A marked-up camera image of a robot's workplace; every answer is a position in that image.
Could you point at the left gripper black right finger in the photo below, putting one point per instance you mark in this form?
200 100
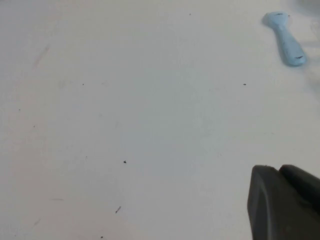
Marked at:
300 173

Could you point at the light blue plastic fork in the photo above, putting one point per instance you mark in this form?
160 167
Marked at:
287 42

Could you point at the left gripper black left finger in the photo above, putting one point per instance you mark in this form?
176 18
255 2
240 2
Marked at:
275 207

